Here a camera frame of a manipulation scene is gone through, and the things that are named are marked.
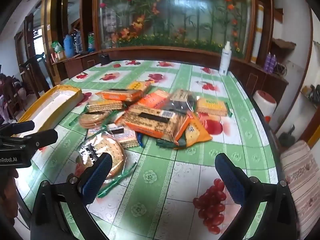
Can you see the dark kettle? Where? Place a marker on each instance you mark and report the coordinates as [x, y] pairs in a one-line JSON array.
[[287, 137]]

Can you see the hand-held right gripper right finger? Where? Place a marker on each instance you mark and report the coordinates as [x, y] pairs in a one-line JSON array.
[[230, 177]]

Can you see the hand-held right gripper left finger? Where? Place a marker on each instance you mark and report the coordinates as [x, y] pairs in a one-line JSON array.
[[96, 180]]

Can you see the orange black-striped biscuit packet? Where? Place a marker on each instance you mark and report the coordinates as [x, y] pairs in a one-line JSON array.
[[117, 96]]

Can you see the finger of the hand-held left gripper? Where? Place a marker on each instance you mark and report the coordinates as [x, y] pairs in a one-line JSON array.
[[20, 127], [42, 137]]

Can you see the white label square cracker packet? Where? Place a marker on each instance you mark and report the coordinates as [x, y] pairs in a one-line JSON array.
[[125, 137]]

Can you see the large orange cracker packet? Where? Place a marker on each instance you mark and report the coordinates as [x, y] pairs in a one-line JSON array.
[[150, 122]]

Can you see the dark shoes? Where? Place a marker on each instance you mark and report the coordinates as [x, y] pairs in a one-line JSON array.
[[315, 93]]

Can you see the orange zigzag-edged biscuit packet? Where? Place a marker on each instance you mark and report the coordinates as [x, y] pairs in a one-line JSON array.
[[196, 132]]

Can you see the white jar red lid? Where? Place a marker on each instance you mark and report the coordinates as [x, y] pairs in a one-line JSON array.
[[265, 103]]

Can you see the green bag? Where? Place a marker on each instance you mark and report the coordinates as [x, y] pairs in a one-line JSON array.
[[57, 47]]

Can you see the small black box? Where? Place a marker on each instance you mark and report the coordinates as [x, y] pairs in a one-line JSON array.
[[104, 58]]

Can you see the blue bottle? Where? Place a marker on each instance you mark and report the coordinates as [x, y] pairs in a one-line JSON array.
[[69, 46]]

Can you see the wooden chair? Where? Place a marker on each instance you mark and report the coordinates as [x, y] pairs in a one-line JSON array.
[[30, 72]]

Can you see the round biscuit packet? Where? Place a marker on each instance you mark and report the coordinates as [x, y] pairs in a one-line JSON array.
[[92, 120]]

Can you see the clear water bottle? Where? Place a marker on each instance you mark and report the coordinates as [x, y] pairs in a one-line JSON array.
[[78, 41]]

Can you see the white yellow rolled sheet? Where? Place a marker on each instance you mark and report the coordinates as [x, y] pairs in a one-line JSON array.
[[257, 35]]

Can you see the person's left hand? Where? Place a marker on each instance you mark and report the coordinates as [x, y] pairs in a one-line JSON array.
[[7, 192]]

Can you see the green fruit print tablecloth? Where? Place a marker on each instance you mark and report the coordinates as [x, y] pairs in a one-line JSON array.
[[155, 180]]

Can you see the green blue packet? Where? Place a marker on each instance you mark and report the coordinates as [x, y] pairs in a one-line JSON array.
[[91, 41]]

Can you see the green biscuit packet yellow label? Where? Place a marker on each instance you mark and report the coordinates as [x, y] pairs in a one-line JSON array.
[[212, 106]]

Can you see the green-ended cracker packet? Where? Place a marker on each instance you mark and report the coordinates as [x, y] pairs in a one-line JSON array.
[[105, 106]]

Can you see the white spray bottle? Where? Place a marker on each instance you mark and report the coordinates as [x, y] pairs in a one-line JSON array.
[[224, 60]]

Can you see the yellow cardboard box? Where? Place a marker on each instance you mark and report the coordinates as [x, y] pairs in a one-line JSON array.
[[50, 105]]

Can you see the floral glass panel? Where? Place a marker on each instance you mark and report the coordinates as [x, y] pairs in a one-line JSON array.
[[175, 17]]

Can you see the dark green snack packet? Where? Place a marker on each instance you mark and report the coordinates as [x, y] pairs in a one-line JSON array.
[[170, 143]]

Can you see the clear large round cracker packet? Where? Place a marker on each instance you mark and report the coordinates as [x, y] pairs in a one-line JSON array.
[[110, 145]]

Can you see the purple bottle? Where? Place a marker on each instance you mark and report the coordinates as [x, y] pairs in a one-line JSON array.
[[274, 63], [268, 62]]

